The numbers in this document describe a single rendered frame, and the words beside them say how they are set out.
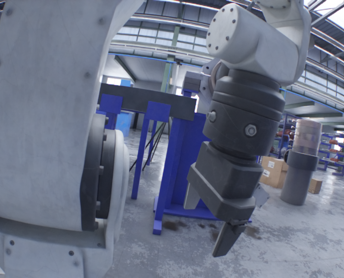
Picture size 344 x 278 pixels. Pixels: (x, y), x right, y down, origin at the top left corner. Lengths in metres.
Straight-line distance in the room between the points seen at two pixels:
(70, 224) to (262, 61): 0.25
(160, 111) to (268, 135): 1.00
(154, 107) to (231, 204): 1.01
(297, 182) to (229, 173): 2.42
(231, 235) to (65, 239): 0.20
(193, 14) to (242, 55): 9.22
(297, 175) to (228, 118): 2.43
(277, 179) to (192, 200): 3.07
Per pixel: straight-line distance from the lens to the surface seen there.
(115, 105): 1.22
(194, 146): 1.60
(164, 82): 7.42
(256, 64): 0.21
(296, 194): 2.65
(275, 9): 0.31
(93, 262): 0.26
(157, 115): 1.17
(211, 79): 1.41
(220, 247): 0.25
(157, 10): 9.49
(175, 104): 1.19
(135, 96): 1.21
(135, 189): 1.68
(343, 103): 11.71
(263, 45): 0.21
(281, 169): 3.32
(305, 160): 2.56
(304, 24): 0.28
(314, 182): 3.77
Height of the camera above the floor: 0.68
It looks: 4 degrees down
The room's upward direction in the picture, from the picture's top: 10 degrees clockwise
